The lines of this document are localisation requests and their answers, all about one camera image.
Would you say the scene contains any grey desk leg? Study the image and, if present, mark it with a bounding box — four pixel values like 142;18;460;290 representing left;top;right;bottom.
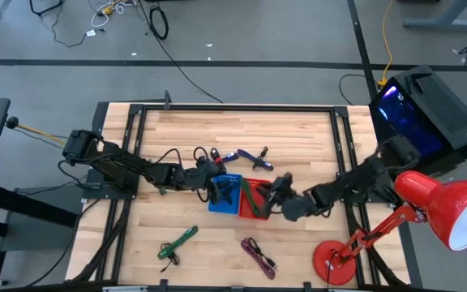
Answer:
402;0;467;32

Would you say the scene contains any white cable tangle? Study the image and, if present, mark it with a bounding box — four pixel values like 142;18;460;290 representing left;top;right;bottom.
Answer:
90;0;138;29

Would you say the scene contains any yellow floor cable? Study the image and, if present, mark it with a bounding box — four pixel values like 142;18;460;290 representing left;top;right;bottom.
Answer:
376;0;397;88

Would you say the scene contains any long black floor cable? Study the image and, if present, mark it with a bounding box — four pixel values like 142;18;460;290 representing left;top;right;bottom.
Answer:
135;0;224;104

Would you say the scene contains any coiled black floor cable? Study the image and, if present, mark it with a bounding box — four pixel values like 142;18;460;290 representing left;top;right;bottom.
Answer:
148;4;169;41

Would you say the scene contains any blue plastic basket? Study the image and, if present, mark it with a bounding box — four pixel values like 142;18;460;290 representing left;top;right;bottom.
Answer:
208;173;244;216

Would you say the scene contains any silver metal bracket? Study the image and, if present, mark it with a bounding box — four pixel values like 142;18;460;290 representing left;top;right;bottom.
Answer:
101;286;149;292

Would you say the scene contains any blue purple braided USB cable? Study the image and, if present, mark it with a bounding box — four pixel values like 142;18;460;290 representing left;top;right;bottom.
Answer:
237;148;275;172

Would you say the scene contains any red desk lamp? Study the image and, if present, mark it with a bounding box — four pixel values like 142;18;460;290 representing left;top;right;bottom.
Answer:
311;170;467;286

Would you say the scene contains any black cable bundle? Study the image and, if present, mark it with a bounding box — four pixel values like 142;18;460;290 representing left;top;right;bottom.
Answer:
71;198;134;284
345;202;401;287

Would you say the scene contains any magenta braided USB cable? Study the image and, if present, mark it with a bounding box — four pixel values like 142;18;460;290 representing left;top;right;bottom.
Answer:
240;238;277;281

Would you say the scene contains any red plastic basket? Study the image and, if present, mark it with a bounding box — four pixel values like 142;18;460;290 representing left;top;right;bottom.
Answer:
238;177;274;221

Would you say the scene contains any black aluminium rig frame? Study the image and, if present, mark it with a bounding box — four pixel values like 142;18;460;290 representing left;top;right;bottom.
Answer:
66;101;424;292

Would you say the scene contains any black tower power cable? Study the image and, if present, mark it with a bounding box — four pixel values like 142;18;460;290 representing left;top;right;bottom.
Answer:
337;73;381;106

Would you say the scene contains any thin black floor cable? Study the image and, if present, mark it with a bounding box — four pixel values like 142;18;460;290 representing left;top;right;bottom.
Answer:
28;0;111;49

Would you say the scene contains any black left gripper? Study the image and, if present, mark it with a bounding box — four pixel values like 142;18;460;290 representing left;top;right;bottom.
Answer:
196;157;233;206

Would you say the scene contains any wooden stick with black knob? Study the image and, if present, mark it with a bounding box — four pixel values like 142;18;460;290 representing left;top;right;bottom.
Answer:
5;116;69;147

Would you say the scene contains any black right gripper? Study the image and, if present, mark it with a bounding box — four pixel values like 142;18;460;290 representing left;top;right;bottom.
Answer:
257;173;295;218

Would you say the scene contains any black computer tower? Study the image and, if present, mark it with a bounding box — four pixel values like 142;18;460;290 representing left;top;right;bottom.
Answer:
367;64;467;174

